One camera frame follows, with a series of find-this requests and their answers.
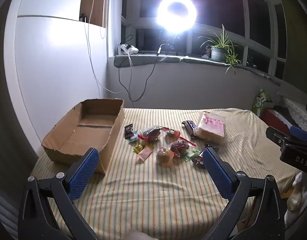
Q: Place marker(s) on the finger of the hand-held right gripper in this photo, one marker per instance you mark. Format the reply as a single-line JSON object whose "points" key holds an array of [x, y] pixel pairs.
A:
{"points": [[276, 135], [299, 133]]}

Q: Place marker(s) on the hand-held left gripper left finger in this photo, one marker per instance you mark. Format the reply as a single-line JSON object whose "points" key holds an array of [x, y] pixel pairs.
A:
{"points": [[83, 173]]}

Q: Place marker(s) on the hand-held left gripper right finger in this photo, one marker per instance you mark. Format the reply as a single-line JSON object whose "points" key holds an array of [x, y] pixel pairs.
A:
{"points": [[218, 173]]}

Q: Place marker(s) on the cardboard box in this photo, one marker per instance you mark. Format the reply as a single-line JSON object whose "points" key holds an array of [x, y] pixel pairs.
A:
{"points": [[93, 135]]}

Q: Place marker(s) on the bread packet with pink print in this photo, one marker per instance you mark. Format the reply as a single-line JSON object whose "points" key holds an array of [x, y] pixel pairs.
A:
{"points": [[211, 127]]}

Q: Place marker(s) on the red-topped bag of dark snacks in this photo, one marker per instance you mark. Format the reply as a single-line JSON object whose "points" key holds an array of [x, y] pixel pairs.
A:
{"points": [[179, 147]]}

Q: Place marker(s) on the dark chocolate bar wrapper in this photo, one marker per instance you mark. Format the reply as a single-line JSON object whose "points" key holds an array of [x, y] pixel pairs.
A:
{"points": [[189, 126]]}

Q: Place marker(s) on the small dark snack packet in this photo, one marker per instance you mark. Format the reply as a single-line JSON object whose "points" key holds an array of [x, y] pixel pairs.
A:
{"points": [[129, 131]]}

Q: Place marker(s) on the clear bag of red snacks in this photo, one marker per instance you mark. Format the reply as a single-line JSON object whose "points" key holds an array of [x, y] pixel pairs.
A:
{"points": [[152, 133]]}

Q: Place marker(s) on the red box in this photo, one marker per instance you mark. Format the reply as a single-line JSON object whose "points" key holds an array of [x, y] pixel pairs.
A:
{"points": [[272, 116]]}

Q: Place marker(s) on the white lace cloth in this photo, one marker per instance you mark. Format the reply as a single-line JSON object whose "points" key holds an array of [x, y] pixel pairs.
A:
{"points": [[301, 112]]}

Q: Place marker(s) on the dark wrapped candy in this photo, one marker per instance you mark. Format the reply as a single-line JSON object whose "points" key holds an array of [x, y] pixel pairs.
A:
{"points": [[198, 160]]}

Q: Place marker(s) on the green snack packet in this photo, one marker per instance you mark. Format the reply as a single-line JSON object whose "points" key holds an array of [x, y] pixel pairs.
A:
{"points": [[192, 154]]}

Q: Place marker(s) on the white plush toy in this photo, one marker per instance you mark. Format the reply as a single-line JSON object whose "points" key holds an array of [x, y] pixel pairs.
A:
{"points": [[296, 195]]}

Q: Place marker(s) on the green snack bag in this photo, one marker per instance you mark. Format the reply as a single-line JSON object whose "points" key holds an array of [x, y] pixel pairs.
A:
{"points": [[261, 101]]}

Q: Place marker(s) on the round brown snack in wrap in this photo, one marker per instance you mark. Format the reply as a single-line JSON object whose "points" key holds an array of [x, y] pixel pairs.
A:
{"points": [[164, 157]]}

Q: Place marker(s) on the small red and green candy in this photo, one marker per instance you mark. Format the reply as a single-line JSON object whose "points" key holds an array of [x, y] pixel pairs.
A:
{"points": [[173, 133]]}

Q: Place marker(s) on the yellow candy packet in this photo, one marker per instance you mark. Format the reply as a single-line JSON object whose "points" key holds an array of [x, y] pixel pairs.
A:
{"points": [[139, 148]]}

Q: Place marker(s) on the pink snack packet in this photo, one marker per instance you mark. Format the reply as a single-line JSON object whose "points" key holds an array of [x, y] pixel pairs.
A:
{"points": [[144, 154]]}

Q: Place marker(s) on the striped blanket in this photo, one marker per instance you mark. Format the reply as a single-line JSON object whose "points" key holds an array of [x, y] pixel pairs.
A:
{"points": [[156, 195]]}

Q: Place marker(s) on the dark curtain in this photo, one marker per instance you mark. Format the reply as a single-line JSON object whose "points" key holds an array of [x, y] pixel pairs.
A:
{"points": [[298, 42]]}

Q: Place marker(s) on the potted spider plant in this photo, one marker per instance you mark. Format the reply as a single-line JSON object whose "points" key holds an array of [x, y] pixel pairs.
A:
{"points": [[219, 51]]}

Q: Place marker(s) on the white cabinet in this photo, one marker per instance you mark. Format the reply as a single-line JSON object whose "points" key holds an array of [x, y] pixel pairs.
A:
{"points": [[56, 67]]}

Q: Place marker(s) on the white power strip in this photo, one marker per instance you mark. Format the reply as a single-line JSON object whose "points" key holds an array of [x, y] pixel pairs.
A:
{"points": [[128, 48]]}

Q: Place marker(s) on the small dark bottle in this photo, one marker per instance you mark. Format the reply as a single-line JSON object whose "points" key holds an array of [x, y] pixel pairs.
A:
{"points": [[83, 17]]}

